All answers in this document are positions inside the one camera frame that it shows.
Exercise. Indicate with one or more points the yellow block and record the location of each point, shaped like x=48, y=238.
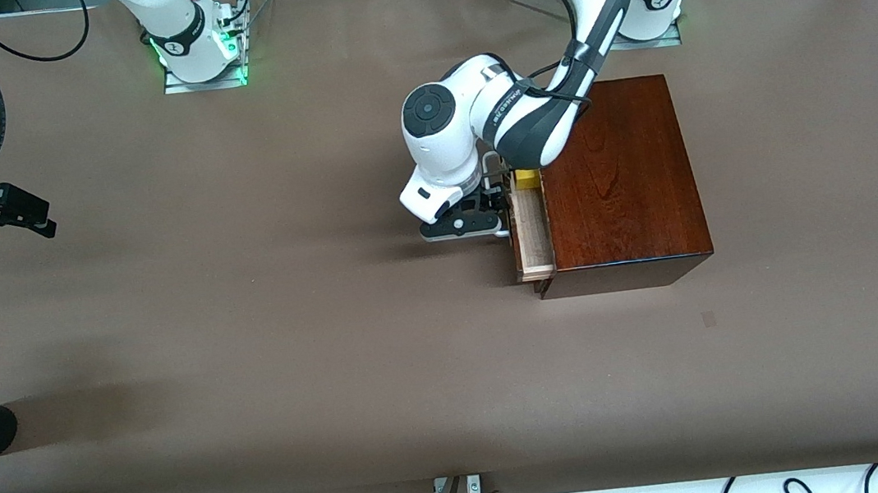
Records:
x=526, y=179

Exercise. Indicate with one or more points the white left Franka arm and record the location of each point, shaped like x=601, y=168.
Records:
x=443, y=138

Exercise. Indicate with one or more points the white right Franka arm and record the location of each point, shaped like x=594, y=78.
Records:
x=173, y=20

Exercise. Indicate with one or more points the dark wooden drawer cabinet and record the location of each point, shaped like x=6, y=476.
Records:
x=623, y=192

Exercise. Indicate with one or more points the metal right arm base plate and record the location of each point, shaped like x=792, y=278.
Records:
x=205, y=84

